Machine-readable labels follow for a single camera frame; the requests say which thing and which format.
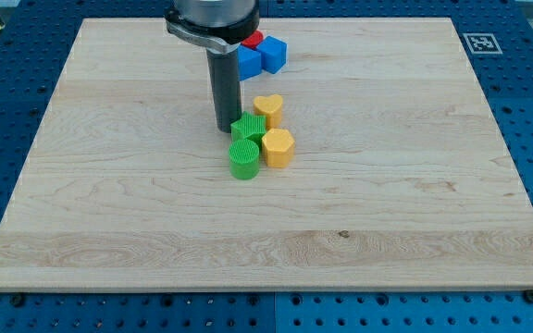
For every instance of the green cylinder block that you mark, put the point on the green cylinder block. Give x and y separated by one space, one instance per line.
244 159

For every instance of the red block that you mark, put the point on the red block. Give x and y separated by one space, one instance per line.
253 40

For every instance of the white fiducial marker tag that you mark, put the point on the white fiducial marker tag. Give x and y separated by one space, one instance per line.
481 43

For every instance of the yellow hexagon block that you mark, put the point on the yellow hexagon block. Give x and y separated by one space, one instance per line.
278 147

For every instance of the yellow heart block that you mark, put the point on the yellow heart block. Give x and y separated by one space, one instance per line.
271 107

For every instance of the black bolt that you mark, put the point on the black bolt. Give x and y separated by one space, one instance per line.
17 300
528 296

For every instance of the blue block left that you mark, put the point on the blue block left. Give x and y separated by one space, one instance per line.
249 63

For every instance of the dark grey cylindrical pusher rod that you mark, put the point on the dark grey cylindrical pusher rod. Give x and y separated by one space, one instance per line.
226 89

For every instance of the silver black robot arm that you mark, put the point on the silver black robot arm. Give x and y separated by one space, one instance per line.
219 26

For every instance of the black bolt bottom left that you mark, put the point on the black bolt bottom left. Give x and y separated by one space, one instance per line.
17 300

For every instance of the blue cube block right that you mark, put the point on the blue cube block right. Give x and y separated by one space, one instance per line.
273 53

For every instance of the black bolt bottom right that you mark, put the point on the black bolt bottom right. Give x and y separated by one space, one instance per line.
528 296

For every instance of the green star block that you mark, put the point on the green star block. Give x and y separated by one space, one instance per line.
249 127

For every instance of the light wooden board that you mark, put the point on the light wooden board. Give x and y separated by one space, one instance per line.
400 179

